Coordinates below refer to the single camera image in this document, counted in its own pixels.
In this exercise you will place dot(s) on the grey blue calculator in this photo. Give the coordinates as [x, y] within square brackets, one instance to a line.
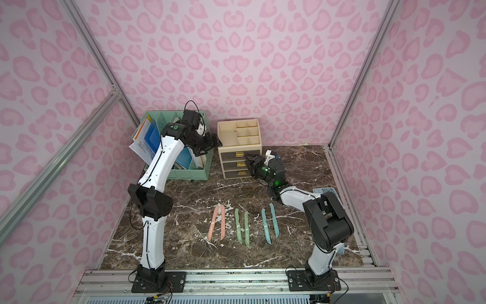
[323, 190]

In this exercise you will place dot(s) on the pink fruit knife right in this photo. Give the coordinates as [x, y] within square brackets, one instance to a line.
[223, 222]

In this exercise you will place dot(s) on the aluminium front rail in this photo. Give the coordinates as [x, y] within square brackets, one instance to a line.
[353, 285]

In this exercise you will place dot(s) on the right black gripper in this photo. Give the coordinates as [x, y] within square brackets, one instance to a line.
[252, 164]

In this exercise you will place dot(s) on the green fruit knife right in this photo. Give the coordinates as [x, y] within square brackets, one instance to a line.
[246, 229]

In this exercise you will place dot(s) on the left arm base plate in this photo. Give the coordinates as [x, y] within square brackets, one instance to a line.
[172, 281]

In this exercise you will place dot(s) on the pink fruit knife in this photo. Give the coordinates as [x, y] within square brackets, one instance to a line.
[213, 222]
[223, 222]

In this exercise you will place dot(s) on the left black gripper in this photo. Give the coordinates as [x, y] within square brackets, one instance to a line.
[209, 141]

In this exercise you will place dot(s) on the green fruit knife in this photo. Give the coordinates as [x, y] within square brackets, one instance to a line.
[238, 226]
[246, 229]

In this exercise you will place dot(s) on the beige three-drawer organizer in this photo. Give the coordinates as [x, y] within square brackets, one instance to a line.
[238, 137]

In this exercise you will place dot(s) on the pink fruit knife left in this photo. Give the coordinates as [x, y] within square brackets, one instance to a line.
[213, 222]

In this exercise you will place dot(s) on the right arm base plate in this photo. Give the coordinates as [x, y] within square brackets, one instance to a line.
[306, 280]

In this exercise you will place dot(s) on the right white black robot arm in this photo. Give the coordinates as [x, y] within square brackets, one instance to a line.
[329, 224]

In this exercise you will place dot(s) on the green file organizer box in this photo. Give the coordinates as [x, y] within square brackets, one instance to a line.
[161, 118]

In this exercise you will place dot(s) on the green fruit knife left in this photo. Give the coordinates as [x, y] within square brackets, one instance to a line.
[238, 226]

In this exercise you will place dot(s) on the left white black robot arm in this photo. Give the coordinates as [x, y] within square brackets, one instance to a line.
[148, 194]

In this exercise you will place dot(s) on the blue folders in organizer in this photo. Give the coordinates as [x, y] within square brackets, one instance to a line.
[152, 142]

